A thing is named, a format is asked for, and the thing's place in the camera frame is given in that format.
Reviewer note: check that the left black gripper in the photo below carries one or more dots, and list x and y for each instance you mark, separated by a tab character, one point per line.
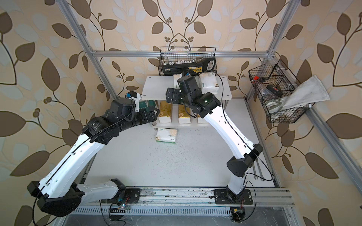
144	112

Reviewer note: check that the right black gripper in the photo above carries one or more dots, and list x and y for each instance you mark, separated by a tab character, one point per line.
177	92

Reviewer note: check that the gold tissue pack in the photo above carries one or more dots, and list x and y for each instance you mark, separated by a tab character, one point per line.
183	116
201	120
165	115

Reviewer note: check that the white tissue pack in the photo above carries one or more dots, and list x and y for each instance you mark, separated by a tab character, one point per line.
176	77
166	135
208	83

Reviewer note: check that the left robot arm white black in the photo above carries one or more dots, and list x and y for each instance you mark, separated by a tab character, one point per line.
57	194

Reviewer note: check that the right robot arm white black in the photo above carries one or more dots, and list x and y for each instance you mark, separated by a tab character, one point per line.
208	107

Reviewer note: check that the white two-tier shelf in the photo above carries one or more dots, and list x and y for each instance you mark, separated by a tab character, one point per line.
155	89

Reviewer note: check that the green plastic tool case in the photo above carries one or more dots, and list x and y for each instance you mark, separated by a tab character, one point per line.
146	104

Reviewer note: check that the black yellow tool box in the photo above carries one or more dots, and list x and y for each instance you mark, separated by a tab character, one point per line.
193	67

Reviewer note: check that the steel wrenches on table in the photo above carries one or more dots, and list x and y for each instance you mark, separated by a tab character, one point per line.
257	173

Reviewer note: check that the white cloth rag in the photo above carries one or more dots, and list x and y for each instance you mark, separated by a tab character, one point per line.
309	92

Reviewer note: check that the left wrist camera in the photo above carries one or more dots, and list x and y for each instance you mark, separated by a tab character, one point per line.
136	97

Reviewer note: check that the back black wire basket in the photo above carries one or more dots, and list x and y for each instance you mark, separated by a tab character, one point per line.
186	53

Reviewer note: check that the black wire basket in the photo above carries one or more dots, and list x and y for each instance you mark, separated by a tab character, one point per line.
271	85
186	53

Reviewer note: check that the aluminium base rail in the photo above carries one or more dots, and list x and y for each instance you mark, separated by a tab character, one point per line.
186	201

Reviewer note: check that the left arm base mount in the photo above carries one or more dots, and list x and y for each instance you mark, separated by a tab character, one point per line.
126	196

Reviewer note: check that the right black wire basket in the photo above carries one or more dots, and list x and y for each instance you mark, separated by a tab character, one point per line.
271	85

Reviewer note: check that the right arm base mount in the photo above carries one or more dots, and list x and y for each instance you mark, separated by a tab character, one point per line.
227	197

